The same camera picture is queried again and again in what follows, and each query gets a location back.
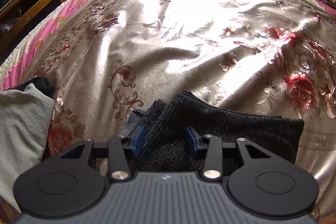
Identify grey folded cloth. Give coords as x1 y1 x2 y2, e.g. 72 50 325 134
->
1 84 55 210

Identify floral satin bedspread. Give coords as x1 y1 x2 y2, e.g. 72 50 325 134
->
1 0 335 221

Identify dark grey knit pants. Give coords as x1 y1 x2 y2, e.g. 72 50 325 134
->
127 92 304 173

